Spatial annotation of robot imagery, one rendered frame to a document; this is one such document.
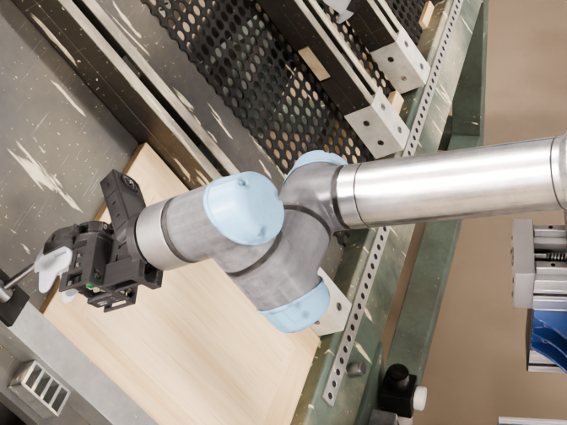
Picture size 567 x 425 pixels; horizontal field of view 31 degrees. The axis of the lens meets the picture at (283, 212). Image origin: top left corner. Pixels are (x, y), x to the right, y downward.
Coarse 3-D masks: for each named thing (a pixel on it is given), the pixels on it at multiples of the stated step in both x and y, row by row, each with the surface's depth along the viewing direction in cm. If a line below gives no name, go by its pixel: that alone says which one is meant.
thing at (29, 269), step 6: (30, 264) 127; (24, 270) 127; (30, 270) 127; (18, 276) 127; (24, 276) 127; (0, 282) 127; (6, 282) 128; (12, 282) 128; (0, 288) 127; (6, 288) 128; (0, 294) 127; (6, 294) 128; (12, 294) 129; (0, 300) 128; (6, 300) 128
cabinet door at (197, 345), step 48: (144, 144) 160; (144, 192) 157; (144, 288) 153; (192, 288) 161; (96, 336) 143; (144, 336) 150; (192, 336) 158; (240, 336) 167; (288, 336) 176; (144, 384) 147; (192, 384) 155; (240, 384) 164; (288, 384) 172
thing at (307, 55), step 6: (306, 48) 202; (300, 54) 203; (306, 54) 203; (312, 54) 202; (306, 60) 204; (312, 60) 203; (318, 60) 203; (312, 66) 204; (318, 66) 204; (318, 72) 205; (324, 72) 204; (318, 78) 206; (324, 78) 206
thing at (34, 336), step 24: (24, 312) 132; (0, 336) 131; (24, 336) 131; (48, 336) 134; (24, 360) 133; (48, 360) 133; (72, 360) 136; (72, 384) 135; (96, 384) 138; (96, 408) 137; (120, 408) 140
